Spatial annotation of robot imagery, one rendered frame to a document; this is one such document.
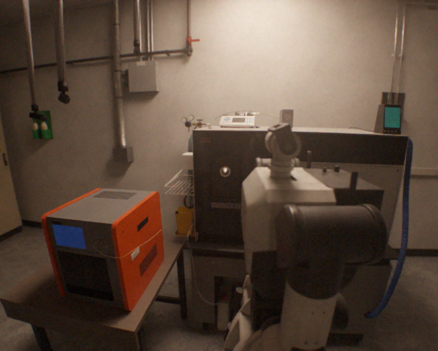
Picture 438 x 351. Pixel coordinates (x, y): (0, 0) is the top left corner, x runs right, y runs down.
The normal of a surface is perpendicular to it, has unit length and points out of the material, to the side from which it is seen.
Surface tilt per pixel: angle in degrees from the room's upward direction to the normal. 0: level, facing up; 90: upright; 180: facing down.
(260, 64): 90
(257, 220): 85
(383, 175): 90
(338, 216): 26
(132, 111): 90
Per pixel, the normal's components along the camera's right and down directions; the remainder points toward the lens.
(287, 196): -0.03, -0.57
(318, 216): -0.02, -0.76
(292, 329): -0.77, 0.15
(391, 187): -0.14, 0.24
